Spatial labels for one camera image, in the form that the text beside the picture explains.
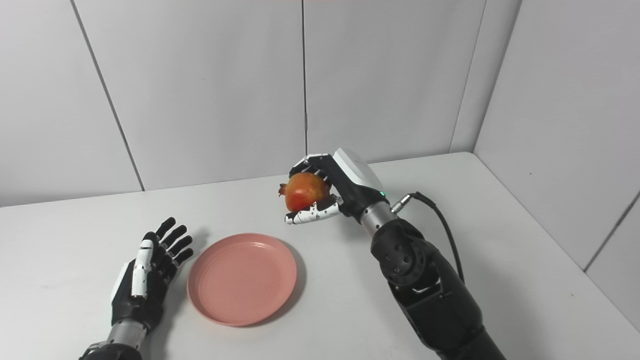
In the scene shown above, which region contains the pink round plate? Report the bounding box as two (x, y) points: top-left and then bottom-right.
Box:
(186, 232), (298, 328)

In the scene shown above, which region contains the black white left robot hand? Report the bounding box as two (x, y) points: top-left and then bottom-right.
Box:
(110, 216), (195, 332)

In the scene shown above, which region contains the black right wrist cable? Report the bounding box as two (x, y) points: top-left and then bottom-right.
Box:
(390, 191), (466, 285)

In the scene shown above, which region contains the red pomegranate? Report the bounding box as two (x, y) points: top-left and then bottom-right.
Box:
(278, 172), (331, 213)

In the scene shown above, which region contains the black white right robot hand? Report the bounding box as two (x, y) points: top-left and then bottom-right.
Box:
(284, 147), (391, 225)

